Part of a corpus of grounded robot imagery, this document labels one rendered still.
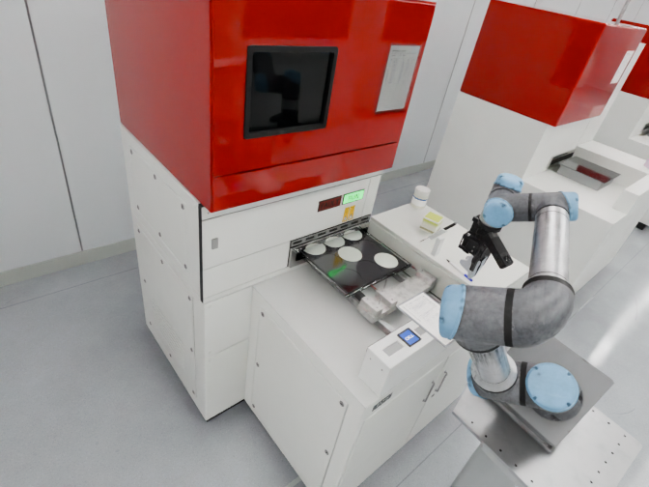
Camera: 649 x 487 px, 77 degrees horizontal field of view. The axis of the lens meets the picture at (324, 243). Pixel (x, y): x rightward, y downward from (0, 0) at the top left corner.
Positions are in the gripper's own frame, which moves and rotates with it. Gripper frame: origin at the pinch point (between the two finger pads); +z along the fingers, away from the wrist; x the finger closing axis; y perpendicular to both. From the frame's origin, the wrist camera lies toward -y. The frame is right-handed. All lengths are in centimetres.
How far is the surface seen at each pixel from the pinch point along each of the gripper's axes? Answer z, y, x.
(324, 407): 47, 11, 46
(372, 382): 25.4, -0.1, 40.1
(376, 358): 15.5, 1.4, 40.1
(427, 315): 14.4, 3.6, 12.9
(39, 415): 111, 107, 123
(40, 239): 85, 207, 96
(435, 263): 15.4, 21.1, -15.2
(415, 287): 22.8, 20.0, -4.7
